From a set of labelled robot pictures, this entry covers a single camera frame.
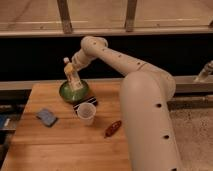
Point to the right metal window post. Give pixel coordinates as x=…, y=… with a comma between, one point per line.
x=130, y=15

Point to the red brown chip bag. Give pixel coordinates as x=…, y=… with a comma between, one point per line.
x=112, y=128

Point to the green ceramic bowl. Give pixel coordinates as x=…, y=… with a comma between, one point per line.
x=73, y=96

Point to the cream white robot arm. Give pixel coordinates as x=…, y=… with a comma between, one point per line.
x=144, y=93

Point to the white labelled plastic bottle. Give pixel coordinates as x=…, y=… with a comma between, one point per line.
x=73, y=79

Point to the metal window post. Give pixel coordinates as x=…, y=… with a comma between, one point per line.
x=130, y=15
x=65, y=16

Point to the blue object at left edge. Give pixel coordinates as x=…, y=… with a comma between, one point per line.
x=4, y=120

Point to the left metal window post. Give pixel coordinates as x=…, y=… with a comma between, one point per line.
x=65, y=16

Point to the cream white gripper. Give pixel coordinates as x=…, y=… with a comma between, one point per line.
x=79, y=60

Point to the blue sponge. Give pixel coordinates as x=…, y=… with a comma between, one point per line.
x=46, y=117

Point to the black white striped cloth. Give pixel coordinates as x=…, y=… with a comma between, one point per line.
x=91, y=100

